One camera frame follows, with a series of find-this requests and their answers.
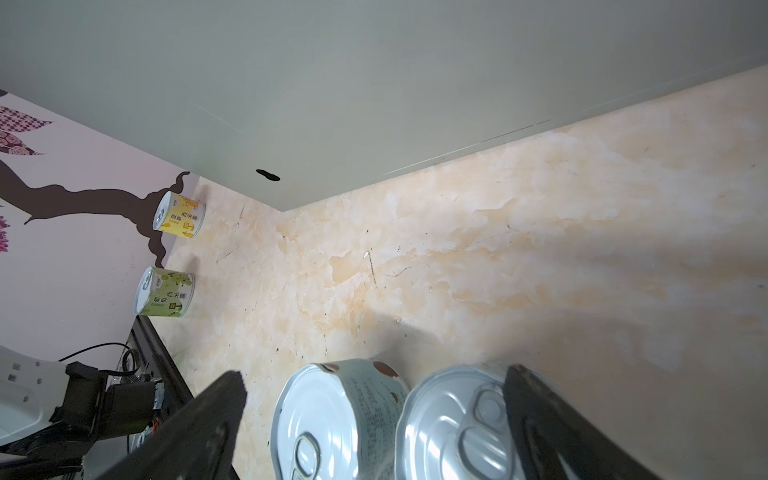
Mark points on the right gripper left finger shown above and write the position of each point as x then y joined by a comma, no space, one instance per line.
197,442

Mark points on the yellow label can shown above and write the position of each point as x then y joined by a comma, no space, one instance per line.
179,215

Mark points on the teal can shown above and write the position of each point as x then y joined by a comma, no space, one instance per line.
338,420
454,426

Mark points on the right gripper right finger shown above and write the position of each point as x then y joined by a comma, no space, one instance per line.
554,441

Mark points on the grey metal cabinet box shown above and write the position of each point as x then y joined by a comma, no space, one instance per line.
291,102

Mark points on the black mounting rail base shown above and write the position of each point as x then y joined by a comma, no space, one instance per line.
155,362

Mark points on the green label can left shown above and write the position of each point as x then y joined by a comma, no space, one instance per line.
164,293

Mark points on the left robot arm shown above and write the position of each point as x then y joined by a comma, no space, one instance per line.
54,412

